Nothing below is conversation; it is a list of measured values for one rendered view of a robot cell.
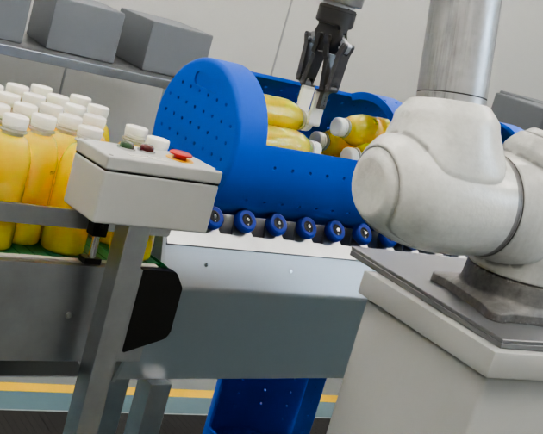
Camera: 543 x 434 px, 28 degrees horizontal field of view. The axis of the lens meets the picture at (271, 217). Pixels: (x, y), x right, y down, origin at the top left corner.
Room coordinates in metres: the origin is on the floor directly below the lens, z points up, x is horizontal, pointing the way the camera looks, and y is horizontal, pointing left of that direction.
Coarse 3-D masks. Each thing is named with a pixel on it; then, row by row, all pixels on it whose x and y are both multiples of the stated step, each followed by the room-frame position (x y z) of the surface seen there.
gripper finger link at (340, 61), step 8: (344, 48) 2.08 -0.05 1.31; (352, 48) 2.09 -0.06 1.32; (336, 56) 2.09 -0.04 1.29; (344, 56) 2.09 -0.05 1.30; (336, 64) 2.09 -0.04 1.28; (344, 64) 2.10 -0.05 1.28; (336, 72) 2.09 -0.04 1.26; (344, 72) 2.10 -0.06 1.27; (328, 80) 2.09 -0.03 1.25; (336, 80) 2.10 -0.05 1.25; (328, 88) 2.09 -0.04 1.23
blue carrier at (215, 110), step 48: (192, 96) 2.00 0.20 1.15; (240, 96) 1.90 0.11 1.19; (288, 96) 2.23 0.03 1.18; (336, 96) 2.28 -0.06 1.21; (384, 96) 2.26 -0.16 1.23; (192, 144) 1.97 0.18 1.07; (240, 144) 1.88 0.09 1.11; (240, 192) 1.92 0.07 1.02; (288, 192) 1.98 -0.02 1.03; (336, 192) 2.04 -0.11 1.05
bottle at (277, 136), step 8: (272, 128) 2.00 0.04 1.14; (280, 128) 2.02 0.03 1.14; (288, 128) 2.04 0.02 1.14; (272, 136) 1.99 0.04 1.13; (280, 136) 2.00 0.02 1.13; (288, 136) 2.02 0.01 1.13; (296, 136) 2.03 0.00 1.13; (304, 136) 2.06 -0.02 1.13; (272, 144) 1.99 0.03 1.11; (280, 144) 2.00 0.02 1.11; (288, 144) 2.01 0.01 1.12; (296, 144) 2.03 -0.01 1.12; (304, 144) 2.04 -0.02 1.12; (312, 144) 2.07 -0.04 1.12
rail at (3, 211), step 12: (0, 204) 1.54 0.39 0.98; (12, 204) 1.55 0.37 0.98; (24, 204) 1.57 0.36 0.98; (0, 216) 1.54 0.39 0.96; (12, 216) 1.56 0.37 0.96; (24, 216) 1.57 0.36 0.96; (36, 216) 1.58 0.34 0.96; (48, 216) 1.59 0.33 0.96; (60, 216) 1.61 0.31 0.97; (72, 216) 1.62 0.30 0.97; (84, 228) 1.63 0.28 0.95
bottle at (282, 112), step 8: (272, 96) 2.07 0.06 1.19; (272, 104) 2.05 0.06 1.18; (280, 104) 2.06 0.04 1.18; (288, 104) 2.08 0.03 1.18; (296, 104) 2.11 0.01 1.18; (272, 112) 2.04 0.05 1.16; (280, 112) 2.05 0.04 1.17; (288, 112) 2.07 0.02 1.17; (296, 112) 2.08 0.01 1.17; (304, 112) 2.12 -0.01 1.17; (272, 120) 2.04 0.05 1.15; (280, 120) 2.05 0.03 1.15; (288, 120) 2.07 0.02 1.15; (296, 120) 2.08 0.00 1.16; (304, 120) 2.11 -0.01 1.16; (296, 128) 2.10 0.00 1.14
